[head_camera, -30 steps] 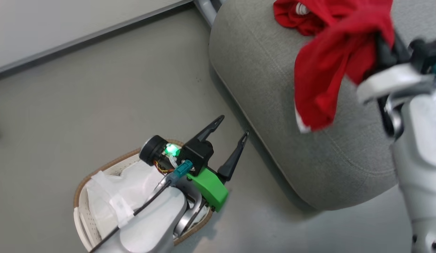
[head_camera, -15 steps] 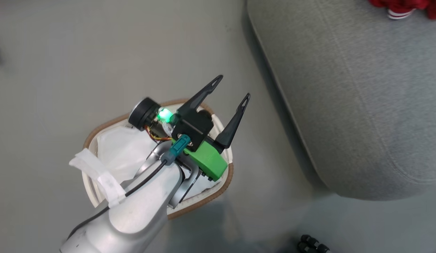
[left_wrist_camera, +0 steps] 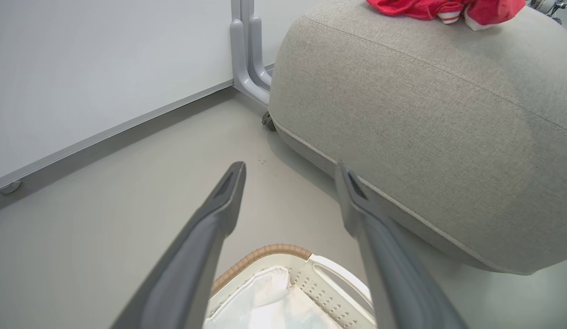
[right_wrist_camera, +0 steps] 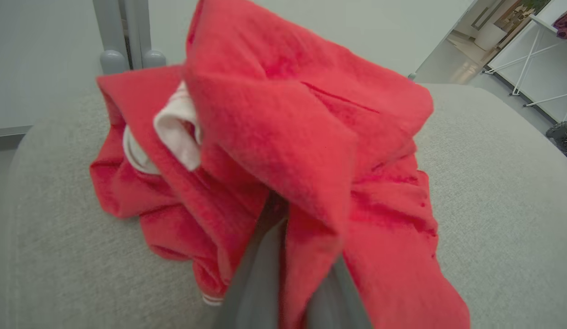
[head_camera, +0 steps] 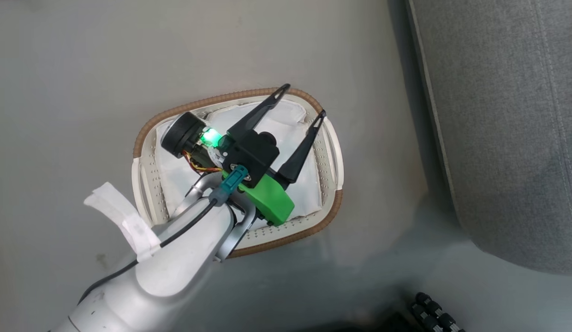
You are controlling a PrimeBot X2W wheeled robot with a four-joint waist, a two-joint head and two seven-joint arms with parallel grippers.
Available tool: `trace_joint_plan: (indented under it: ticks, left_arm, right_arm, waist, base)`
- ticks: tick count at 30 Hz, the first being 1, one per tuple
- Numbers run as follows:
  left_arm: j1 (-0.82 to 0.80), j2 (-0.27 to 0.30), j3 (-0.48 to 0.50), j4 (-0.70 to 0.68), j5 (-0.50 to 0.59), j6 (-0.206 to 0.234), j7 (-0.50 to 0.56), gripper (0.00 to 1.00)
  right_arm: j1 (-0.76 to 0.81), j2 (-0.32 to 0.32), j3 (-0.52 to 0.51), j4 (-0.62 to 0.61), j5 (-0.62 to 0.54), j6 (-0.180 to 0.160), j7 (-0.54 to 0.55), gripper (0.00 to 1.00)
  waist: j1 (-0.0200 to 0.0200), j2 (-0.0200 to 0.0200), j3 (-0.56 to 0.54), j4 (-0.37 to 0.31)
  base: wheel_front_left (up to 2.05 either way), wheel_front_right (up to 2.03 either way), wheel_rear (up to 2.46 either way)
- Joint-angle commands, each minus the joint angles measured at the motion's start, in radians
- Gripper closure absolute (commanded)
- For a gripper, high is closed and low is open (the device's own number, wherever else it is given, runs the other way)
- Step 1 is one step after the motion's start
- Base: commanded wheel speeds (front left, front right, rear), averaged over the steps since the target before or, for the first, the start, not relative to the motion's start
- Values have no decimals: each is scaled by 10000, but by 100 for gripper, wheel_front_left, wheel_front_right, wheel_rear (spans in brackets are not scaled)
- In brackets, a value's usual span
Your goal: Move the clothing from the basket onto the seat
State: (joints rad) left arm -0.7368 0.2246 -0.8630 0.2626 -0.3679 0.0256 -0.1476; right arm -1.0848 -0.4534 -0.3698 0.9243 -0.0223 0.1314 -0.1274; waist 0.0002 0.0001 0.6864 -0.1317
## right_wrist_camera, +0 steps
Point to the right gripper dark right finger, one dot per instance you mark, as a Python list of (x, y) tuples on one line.
[(336, 301)]

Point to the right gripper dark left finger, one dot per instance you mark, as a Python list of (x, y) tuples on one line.
[(260, 283)]

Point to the red and white jacket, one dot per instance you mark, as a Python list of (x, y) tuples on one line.
[(283, 137)]

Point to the dark robot base equipment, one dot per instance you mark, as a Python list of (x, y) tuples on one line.
[(562, 139)]

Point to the grey fabric sofa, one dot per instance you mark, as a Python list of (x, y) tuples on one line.
[(503, 205)]

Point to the purple cloth item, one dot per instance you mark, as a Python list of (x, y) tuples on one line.
[(566, 25)]

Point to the grey partition post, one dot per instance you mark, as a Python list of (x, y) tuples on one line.
[(146, 41)]

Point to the grey partition post bracket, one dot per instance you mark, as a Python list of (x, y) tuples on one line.
[(110, 41)]

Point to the white metal frame table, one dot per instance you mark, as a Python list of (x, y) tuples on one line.
[(539, 68)]

